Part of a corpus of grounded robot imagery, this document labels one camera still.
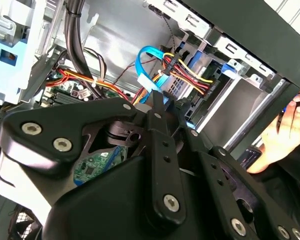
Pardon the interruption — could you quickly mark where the hard disk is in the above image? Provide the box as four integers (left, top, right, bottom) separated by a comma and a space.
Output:
179, 41, 249, 126

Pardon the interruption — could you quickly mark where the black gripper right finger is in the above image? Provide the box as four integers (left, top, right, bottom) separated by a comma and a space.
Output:
161, 91, 300, 240

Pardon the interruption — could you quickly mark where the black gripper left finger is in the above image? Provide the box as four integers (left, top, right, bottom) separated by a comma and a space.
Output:
0, 90, 188, 228

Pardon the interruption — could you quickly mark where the person's bare hand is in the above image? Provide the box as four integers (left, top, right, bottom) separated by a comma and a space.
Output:
246, 86, 300, 175

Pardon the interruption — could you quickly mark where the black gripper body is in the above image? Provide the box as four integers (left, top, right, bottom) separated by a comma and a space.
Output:
40, 120, 231, 240

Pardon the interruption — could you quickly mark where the orange power wire black plug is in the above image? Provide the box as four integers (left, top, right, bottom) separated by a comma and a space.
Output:
160, 51, 217, 96

